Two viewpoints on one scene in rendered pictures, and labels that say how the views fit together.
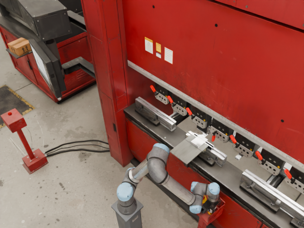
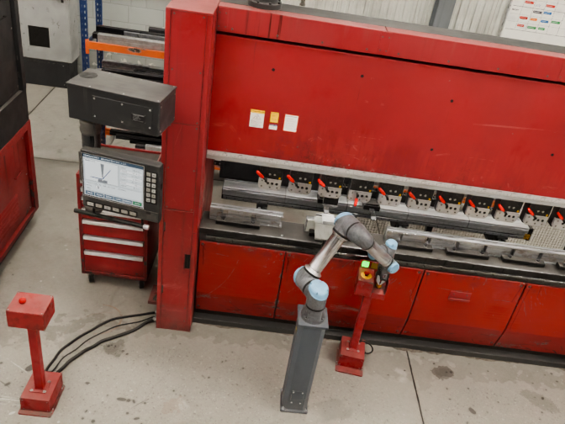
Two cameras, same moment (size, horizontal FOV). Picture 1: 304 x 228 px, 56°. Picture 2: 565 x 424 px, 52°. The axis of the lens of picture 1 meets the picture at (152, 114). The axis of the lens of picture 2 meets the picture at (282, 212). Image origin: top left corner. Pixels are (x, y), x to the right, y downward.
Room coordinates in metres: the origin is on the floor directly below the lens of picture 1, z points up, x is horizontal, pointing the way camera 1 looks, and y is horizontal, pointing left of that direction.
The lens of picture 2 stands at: (-0.32, 2.41, 3.10)
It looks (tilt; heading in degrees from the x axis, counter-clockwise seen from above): 32 degrees down; 309
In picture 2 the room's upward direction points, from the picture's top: 9 degrees clockwise
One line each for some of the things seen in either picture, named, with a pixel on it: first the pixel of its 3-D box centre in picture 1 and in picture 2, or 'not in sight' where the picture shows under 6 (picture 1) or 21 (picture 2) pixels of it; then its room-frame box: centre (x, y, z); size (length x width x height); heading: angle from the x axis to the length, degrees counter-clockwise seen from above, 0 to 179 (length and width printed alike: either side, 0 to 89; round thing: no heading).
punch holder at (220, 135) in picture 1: (222, 128); (360, 188); (1.44, -0.52, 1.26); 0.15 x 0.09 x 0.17; 42
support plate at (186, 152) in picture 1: (189, 148); (328, 229); (1.47, -0.29, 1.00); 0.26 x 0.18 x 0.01; 132
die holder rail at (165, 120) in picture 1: (154, 113); (246, 214); (1.98, -0.03, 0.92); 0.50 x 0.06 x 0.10; 42
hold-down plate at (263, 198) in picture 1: (258, 196); (410, 246); (1.08, -0.77, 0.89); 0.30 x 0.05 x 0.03; 42
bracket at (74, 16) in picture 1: (71, 24); not in sight; (2.34, 0.68, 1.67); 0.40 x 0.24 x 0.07; 42
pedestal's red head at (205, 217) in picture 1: (206, 204); (372, 279); (1.11, -0.40, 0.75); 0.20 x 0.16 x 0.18; 35
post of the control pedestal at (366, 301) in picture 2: (201, 225); (361, 319); (1.11, -0.40, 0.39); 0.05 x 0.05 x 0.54; 35
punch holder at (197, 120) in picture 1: (201, 114); (330, 183); (1.59, -0.38, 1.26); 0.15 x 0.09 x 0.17; 42
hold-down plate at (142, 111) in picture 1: (147, 116); (238, 222); (1.97, 0.05, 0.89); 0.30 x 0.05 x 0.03; 42
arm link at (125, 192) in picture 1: (125, 193); (317, 294); (1.11, 0.21, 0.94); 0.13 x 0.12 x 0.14; 163
